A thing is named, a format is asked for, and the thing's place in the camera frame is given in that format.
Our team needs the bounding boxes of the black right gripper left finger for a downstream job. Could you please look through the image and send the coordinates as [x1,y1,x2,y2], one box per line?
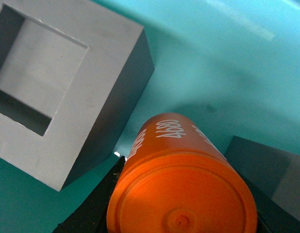
[53,156,125,233]

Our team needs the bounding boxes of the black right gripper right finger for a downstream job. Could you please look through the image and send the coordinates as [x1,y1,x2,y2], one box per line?
[241,175,300,233]

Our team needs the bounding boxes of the gray block with round hole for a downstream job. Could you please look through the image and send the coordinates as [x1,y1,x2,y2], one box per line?
[224,136,300,221]

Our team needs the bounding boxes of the orange cylinder with white numbers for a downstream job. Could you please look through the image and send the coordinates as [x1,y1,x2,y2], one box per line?
[106,113,258,233]

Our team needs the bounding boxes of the gray block with square hole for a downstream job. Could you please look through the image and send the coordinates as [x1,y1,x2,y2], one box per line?
[0,0,154,191]

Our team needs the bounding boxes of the blue plastic box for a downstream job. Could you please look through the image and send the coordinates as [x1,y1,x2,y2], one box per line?
[0,0,300,233]

